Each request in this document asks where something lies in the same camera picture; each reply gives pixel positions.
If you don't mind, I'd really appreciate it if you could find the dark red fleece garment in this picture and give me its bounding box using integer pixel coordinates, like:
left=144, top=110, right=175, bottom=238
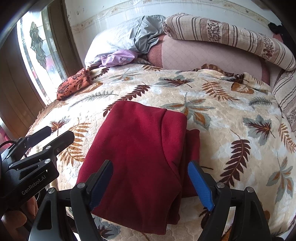
left=78, top=101, right=200, bottom=235

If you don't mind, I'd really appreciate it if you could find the person's left hand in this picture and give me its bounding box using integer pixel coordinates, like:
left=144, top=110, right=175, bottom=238
left=1, top=196, right=38, bottom=240

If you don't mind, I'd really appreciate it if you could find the leaf pattern beige blanket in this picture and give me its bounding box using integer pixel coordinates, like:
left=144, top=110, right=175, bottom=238
left=29, top=64, right=295, bottom=237

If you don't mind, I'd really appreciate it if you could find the orange black floral cloth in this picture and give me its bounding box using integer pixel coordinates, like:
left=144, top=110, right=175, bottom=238
left=57, top=68, right=92, bottom=100

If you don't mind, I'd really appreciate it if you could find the stained glass window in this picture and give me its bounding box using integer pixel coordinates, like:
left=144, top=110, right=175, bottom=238
left=16, top=8, right=67, bottom=105

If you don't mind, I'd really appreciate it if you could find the lilac patterned cloth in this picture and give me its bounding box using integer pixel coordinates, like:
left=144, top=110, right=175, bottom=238
left=100, top=50, right=138, bottom=67

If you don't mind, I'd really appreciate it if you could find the striped beige folded quilt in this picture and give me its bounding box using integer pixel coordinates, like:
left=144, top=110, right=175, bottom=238
left=273, top=70, right=296, bottom=133

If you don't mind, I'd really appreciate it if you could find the light blue grey pillow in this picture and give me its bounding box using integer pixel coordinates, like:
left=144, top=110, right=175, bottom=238
left=84, top=15, right=166, bottom=66

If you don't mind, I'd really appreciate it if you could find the striped beige bolster pillow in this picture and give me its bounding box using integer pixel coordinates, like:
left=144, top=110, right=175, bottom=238
left=162, top=13, right=295, bottom=71

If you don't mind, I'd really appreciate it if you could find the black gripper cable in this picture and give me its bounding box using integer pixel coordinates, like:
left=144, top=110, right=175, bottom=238
left=0, top=139, right=19, bottom=151

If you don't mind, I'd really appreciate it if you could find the black cloth by wall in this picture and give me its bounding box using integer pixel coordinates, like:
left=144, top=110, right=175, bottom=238
left=268, top=22, right=290, bottom=38

